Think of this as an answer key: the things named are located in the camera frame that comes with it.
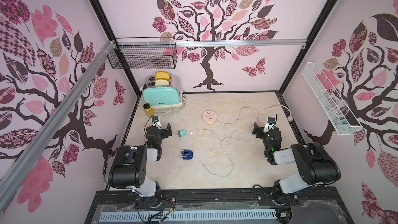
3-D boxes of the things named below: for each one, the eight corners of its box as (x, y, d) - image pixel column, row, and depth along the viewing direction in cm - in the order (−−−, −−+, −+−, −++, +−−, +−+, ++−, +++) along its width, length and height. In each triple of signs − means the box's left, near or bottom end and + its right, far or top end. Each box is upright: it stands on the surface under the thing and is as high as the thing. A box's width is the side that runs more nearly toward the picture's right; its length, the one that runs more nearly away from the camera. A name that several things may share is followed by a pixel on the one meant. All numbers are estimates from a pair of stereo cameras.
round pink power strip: (202, 124, 104) (202, 121, 102) (202, 112, 110) (202, 110, 108) (216, 124, 104) (217, 121, 102) (216, 112, 110) (216, 110, 108)
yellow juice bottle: (145, 114, 110) (141, 106, 103) (150, 110, 112) (146, 102, 105) (150, 117, 107) (146, 110, 100) (155, 113, 110) (152, 105, 103)
